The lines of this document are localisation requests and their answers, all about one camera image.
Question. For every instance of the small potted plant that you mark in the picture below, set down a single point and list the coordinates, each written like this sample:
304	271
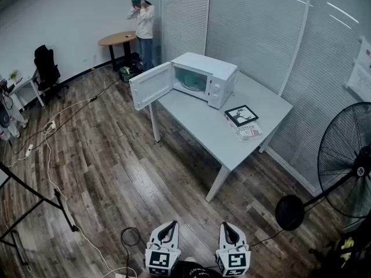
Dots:
13	74

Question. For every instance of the person's shoe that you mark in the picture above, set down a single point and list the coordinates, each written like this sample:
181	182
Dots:
189	259

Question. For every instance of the white desk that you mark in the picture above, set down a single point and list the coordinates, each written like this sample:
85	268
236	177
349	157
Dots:
23	84

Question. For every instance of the green glass bowl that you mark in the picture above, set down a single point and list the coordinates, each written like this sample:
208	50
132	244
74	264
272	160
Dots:
192	80

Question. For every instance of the grey table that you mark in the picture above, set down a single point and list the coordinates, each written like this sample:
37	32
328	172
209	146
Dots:
203	123

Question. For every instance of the white power strip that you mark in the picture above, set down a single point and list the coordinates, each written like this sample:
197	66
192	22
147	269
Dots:
51	127
29	150

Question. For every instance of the black standing fan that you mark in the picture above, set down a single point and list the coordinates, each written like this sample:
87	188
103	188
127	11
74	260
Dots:
362	168

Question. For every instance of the person's black printed clothing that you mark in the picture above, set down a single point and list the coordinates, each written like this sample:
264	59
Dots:
197	271

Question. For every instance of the white microwave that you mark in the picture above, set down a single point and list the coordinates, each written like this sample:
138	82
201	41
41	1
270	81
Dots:
205	65

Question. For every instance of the white magazine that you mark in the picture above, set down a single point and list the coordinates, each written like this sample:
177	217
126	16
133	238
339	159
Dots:
250	132

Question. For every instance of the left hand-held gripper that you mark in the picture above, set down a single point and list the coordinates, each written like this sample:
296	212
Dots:
162	259

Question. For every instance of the green and black device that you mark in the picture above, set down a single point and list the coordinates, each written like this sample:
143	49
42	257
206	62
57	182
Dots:
127	73

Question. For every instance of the black office chair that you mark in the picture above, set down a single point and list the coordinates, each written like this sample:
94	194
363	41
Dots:
46	68

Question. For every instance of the paper notices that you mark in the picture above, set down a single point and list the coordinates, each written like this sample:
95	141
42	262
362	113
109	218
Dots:
362	74

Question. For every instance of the black framed deer picture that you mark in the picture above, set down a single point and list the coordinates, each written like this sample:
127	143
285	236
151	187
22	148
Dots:
241	115

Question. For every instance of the black metal stand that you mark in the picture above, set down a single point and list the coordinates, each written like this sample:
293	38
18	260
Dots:
23	184

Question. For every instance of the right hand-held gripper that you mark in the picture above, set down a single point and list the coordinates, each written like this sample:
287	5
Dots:
234	261

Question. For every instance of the round wooden table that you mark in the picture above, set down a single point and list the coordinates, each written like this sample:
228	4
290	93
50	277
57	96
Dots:
116	38

